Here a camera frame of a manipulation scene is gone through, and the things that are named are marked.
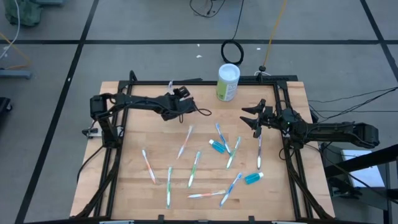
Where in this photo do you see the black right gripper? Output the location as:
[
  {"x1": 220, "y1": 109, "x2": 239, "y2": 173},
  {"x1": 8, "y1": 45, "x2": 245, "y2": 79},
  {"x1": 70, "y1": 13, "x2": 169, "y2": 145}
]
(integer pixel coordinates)
[{"x1": 239, "y1": 98, "x2": 282, "y2": 139}]

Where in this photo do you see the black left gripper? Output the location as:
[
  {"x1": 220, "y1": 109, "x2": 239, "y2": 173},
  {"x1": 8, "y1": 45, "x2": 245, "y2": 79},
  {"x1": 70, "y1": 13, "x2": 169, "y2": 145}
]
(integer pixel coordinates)
[{"x1": 160, "y1": 86, "x2": 198, "y2": 123}]

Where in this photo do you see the blue packaged toothbrush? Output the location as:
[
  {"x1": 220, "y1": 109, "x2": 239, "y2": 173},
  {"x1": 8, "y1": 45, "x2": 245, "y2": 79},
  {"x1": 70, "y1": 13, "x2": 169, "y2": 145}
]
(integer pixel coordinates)
[
  {"x1": 218, "y1": 172, "x2": 244, "y2": 208},
  {"x1": 215, "y1": 122, "x2": 232, "y2": 156}
]

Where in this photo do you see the purple packaged toothbrush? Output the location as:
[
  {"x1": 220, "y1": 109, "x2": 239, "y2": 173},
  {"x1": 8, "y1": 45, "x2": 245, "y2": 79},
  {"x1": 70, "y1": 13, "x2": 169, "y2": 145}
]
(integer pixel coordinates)
[{"x1": 256, "y1": 134, "x2": 263, "y2": 171}]

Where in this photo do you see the green packaged toothbrush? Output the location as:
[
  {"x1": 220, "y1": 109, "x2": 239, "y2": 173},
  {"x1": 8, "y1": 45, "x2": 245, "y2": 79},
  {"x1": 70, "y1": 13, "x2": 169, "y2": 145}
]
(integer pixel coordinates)
[
  {"x1": 187, "y1": 151, "x2": 202, "y2": 189},
  {"x1": 165, "y1": 166, "x2": 174, "y2": 210},
  {"x1": 226, "y1": 136, "x2": 243, "y2": 170}
]

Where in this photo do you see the orange packaged toothbrush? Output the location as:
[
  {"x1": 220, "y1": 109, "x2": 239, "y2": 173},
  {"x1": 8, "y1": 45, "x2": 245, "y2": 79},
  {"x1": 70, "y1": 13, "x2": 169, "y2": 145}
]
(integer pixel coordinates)
[
  {"x1": 176, "y1": 124, "x2": 194, "y2": 160},
  {"x1": 187, "y1": 189, "x2": 227, "y2": 200},
  {"x1": 141, "y1": 149, "x2": 157, "y2": 185}
]

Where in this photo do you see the blue toothpaste tube white cap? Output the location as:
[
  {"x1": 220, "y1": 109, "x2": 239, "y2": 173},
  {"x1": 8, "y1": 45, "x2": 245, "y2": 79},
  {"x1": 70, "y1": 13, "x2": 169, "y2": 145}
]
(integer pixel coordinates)
[
  {"x1": 208, "y1": 138, "x2": 227, "y2": 154},
  {"x1": 244, "y1": 171, "x2": 265, "y2": 185}
]

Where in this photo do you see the white green wipes canister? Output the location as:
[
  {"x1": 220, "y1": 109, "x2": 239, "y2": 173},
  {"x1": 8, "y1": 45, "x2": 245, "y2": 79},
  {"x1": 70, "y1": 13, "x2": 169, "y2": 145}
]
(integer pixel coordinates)
[{"x1": 216, "y1": 63, "x2": 241, "y2": 102}]

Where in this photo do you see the black equipment stand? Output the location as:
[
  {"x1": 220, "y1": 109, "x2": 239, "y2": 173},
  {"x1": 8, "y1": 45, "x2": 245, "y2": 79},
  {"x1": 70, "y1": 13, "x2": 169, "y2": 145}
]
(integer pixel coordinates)
[{"x1": 320, "y1": 142, "x2": 398, "y2": 224}]

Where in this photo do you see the white box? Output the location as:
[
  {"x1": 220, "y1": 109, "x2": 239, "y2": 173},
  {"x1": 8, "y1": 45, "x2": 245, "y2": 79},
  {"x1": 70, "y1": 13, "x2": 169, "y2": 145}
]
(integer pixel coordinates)
[{"x1": 341, "y1": 149, "x2": 386, "y2": 188}]

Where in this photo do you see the grey metal stand foot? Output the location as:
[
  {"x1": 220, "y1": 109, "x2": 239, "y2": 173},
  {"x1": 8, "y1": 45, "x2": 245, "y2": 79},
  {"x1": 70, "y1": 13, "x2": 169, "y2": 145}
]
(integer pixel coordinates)
[
  {"x1": 29, "y1": 0, "x2": 67, "y2": 7},
  {"x1": 0, "y1": 69, "x2": 32, "y2": 80}
]

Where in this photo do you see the green bag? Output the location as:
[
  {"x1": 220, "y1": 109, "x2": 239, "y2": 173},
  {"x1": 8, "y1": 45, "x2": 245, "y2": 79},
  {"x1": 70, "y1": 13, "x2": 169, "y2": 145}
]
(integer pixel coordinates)
[{"x1": 2, "y1": 0, "x2": 43, "y2": 27}]

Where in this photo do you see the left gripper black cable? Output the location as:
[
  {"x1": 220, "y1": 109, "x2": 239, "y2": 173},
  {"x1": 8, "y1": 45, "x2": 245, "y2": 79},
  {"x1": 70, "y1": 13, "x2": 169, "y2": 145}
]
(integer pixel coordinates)
[{"x1": 178, "y1": 104, "x2": 213, "y2": 124}]

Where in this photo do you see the black aluminium table frame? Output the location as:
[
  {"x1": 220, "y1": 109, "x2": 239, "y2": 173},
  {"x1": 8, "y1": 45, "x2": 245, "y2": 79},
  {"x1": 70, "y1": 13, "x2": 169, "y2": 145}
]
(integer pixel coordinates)
[{"x1": 71, "y1": 70, "x2": 335, "y2": 224}]

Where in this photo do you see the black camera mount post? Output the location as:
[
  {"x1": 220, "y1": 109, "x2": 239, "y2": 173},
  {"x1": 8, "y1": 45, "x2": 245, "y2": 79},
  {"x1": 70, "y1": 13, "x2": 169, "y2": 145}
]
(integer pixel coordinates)
[{"x1": 254, "y1": 64, "x2": 272, "y2": 82}]

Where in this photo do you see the coiled black cable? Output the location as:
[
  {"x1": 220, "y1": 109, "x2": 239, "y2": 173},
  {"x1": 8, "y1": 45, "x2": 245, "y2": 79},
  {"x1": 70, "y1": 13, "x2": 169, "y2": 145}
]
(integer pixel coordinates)
[{"x1": 220, "y1": 0, "x2": 245, "y2": 66}]

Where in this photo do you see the thin black cable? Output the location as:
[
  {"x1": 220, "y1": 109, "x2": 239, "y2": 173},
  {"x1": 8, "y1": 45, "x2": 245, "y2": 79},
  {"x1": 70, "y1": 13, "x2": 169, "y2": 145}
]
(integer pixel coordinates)
[
  {"x1": 307, "y1": 86, "x2": 398, "y2": 103},
  {"x1": 188, "y1": 0, "x2": 226, "y2": 19},
  {"x1": 310, "y1": 109, "x2": 398, "y2": 113}
]

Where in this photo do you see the yellow cable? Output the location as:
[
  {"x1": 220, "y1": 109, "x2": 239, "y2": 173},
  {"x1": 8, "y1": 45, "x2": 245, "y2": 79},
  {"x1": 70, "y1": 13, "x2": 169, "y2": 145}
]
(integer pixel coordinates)
[{"x1": 262, "y1": 0, "x2": 289, "y2": 68}]

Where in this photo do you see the silver mounting bracket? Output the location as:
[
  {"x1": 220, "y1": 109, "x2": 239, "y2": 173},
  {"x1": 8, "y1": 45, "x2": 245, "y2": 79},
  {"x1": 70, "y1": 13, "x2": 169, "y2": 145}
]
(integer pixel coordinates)
[{"x1": 81, "y1": 126, "x2": 103, "y2": 139}]

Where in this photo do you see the thick black cable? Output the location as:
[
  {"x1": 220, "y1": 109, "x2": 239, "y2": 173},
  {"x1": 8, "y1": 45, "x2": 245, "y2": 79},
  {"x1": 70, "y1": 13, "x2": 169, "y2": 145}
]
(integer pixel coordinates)
[{"x1": 76, "y1": 144, "x2": 105, "y2": 184}]

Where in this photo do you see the orange cable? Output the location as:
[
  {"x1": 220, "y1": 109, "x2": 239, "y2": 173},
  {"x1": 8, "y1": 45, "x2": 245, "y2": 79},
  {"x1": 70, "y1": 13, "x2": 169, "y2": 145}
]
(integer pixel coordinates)
[{"x1": 0, "y1": 32, "x2": 32, "y2": 71}]

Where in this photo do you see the white cable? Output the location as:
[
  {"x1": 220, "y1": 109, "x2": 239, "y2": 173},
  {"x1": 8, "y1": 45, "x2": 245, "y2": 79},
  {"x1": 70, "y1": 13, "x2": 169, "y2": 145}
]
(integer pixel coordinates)
[{"x1": 0, "y1": 0, "x2": 21, "y2": 60}]

